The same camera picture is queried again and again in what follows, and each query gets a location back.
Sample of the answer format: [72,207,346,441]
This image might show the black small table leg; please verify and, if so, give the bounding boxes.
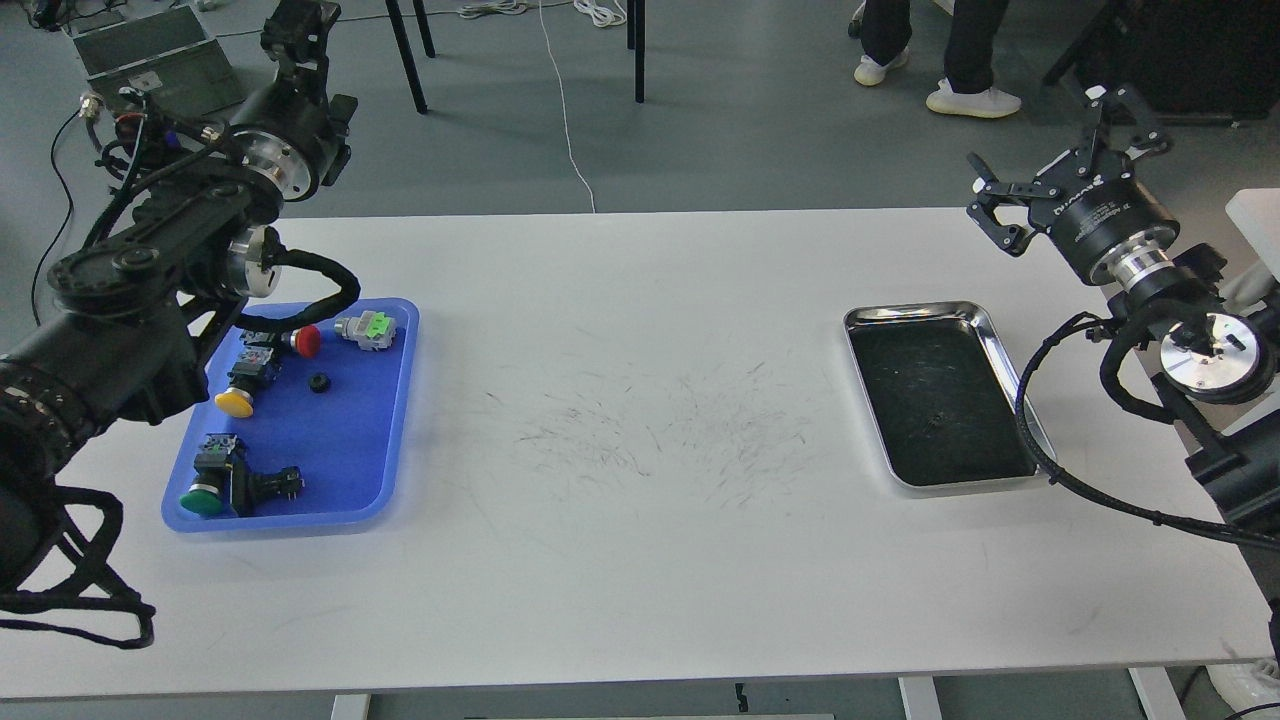
[411,0,436,59]

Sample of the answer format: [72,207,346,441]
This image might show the black floor cable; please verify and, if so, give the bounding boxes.
[29,105,86,331]

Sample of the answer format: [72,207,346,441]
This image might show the green grey connector part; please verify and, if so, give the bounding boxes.
[333,310,398,352]

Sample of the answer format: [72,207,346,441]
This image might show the yellow push button switch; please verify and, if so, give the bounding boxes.
[212,345,282,419]

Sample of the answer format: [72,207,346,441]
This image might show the blue plastic tray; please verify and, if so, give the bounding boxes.
[160,297,420,533]

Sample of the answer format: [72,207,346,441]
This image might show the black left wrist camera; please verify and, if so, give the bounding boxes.
[259,1,342,77]

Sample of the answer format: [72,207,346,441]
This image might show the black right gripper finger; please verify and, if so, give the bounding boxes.
[1071,85,1172,173]
[966,152,1062,256]

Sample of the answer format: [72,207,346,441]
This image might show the red push button switch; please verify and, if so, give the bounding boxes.
[239,325,323,357]

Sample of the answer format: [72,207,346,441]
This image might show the black equipment case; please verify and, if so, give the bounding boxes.
[1041,1,1279,124]

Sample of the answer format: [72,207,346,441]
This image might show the black table leg left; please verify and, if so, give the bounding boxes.
[384,0,429,117]

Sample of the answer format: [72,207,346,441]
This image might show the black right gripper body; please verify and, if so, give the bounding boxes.
[1039,152,1180,286]

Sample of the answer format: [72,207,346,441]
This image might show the black table leg right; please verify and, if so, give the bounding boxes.
[626,1,646,104]

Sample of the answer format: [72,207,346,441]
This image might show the grey plastic crate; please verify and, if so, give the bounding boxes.
[72,6,247,117]

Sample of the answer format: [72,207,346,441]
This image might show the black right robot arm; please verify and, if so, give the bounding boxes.
[966,85,1279,555]

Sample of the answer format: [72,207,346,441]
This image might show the white floor cable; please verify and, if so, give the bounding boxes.
[457,0,628,214]

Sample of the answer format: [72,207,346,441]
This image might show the standing person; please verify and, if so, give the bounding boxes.
[852,1,1021,119]

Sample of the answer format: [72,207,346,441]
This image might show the green push button switch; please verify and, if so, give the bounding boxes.
[178,433,305,518]

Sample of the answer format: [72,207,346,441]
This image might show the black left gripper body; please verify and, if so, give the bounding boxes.
[230,82,358,202]

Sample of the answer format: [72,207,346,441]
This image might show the steel tray with black mat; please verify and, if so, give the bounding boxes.
[844,300,1048,496]

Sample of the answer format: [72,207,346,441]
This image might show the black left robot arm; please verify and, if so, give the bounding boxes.
[3,78,360,650]

